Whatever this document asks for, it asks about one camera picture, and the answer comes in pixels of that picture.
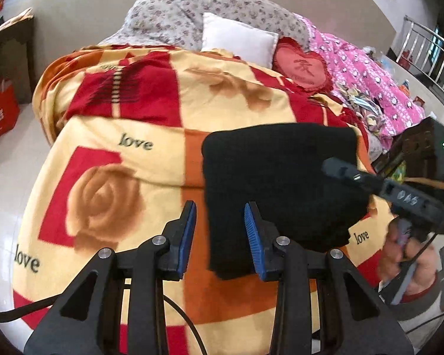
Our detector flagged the white pillow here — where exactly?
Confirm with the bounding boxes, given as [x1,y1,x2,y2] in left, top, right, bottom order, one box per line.
[200,12,280,69]

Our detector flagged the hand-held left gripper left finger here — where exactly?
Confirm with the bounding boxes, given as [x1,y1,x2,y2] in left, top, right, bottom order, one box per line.
[24,200,198,355]

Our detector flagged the black cable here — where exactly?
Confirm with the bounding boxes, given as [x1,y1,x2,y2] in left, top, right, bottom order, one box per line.
[0,291,64,325]
[163,292,208,355]

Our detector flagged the dark wooden table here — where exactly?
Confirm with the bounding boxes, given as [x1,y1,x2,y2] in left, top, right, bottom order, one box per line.
[0,7,36,171]

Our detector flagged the colourful crumpled cloth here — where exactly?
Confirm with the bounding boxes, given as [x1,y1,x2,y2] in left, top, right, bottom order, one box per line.
[333,81,386,134]

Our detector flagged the pink penguin quilt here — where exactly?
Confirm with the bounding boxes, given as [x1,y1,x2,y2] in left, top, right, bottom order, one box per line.
[294,13,426,141]

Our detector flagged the black pants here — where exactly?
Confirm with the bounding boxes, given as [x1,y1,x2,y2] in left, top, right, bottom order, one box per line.
[201,123,373,281]

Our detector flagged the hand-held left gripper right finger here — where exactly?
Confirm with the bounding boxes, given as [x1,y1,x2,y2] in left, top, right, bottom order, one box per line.
[244,202,415,355]

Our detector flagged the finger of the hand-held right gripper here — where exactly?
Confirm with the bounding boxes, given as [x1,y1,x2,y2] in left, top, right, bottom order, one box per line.
[321,157,391,197]

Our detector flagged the rose print blanket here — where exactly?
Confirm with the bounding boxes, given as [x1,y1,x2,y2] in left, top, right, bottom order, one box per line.
[13,44,393,355]

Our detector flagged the red heart cushion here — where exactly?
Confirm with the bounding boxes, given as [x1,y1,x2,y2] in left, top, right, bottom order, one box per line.
[272,37,334,93]

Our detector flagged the person's right hand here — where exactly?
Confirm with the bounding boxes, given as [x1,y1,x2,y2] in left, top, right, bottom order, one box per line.
[378,222,440,297]

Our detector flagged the metal railing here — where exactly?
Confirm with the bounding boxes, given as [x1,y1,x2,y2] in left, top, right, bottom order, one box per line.
[390,15,444,119]

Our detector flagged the red paper bag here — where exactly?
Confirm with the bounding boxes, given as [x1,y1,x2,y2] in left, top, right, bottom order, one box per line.
[0,79,21,141]

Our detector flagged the grey floral quilt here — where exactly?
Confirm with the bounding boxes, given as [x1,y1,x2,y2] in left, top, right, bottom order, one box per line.
[98,0,391,159]

